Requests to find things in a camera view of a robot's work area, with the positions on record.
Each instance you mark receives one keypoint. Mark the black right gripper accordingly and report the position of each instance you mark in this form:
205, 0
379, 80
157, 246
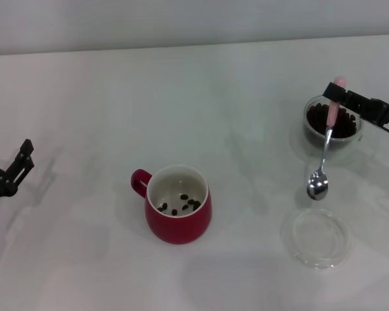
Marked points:
385, 108

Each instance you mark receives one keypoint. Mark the clear glass cup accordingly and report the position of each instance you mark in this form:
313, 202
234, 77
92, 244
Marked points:
314, 137

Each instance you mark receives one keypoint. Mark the small clear glass dish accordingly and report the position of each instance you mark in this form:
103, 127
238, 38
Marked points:
316, 239

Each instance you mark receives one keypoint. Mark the red ceramic mug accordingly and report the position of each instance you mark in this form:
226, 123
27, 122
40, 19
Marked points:
178, 226

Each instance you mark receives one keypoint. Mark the small batch of coffee beans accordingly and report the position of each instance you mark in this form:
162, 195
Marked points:
193, 204

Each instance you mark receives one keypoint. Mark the coffee beans pile in glass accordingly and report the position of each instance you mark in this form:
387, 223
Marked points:
316, 120

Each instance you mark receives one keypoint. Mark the clear glass saucer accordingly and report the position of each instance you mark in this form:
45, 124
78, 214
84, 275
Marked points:
299, 145

